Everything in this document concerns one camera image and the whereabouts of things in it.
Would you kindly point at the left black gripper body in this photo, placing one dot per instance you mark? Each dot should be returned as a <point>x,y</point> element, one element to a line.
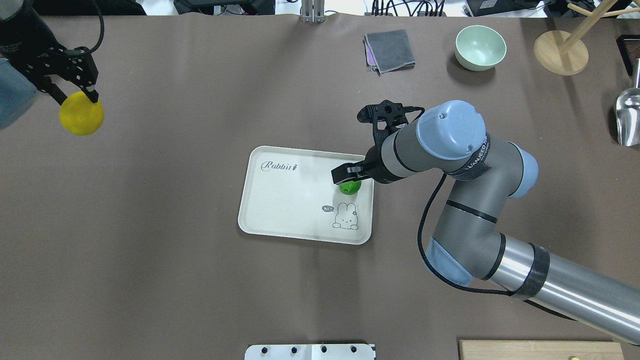
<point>26,39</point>

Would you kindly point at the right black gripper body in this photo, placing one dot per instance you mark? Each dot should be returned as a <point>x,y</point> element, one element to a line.
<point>378,170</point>

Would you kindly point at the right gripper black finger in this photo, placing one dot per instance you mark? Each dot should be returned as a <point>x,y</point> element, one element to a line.
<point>348,172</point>

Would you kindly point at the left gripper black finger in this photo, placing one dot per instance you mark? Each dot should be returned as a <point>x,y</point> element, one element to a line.
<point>84,74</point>

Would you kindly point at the green lime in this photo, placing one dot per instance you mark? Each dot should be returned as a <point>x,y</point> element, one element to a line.
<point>350,188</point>

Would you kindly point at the yellow lemon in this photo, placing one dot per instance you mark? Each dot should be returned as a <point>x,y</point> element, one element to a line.
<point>80,116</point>

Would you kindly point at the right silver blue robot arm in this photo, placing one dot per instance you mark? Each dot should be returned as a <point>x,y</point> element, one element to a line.
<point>465,251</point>

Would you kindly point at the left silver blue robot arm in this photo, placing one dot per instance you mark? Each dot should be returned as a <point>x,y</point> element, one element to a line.
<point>17,93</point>

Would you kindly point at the cream rabbit tray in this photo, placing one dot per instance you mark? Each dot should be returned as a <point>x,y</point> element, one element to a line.
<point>289,192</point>

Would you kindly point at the grey folded cloth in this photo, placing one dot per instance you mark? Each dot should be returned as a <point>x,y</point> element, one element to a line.
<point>388,51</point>

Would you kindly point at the green bowl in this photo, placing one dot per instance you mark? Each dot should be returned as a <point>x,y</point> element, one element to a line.
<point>479,48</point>

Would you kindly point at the wooden cutting board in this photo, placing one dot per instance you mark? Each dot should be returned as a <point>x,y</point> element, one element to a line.
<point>539,350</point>

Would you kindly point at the wooden mug tree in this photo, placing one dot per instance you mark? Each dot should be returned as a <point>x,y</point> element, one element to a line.
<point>564,53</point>

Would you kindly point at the metal scoop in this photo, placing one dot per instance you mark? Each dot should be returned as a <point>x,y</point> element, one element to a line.
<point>627,111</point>

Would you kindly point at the aluminium frame post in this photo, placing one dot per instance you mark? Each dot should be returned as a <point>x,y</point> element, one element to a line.
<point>312,11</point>

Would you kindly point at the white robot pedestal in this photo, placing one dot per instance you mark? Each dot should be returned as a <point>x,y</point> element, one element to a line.
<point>316,351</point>

